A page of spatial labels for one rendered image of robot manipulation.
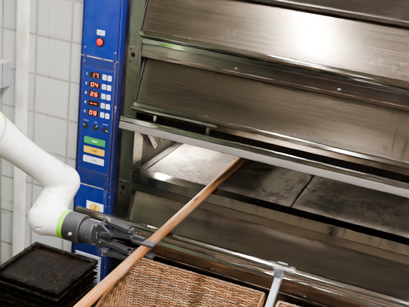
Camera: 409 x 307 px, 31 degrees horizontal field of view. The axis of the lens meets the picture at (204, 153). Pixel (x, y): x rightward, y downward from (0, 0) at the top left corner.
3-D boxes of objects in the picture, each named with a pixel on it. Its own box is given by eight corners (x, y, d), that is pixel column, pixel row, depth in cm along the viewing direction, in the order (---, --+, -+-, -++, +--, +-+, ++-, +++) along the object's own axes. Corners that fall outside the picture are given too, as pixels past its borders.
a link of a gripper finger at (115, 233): (104, 231, 225) (104, 227, 224) (137, 236, 221) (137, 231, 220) (98, 236, 221) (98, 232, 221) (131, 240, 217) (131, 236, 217)
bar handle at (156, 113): (128, 121, 258) (129, 120, 260) (213, 141, 248) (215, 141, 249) (130, 105, 257) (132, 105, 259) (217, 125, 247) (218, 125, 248)
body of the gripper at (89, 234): (92, 213, 227) (118, 221, 224) (90, 237, 230) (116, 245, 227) (79, 222, 220) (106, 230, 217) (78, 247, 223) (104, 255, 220)
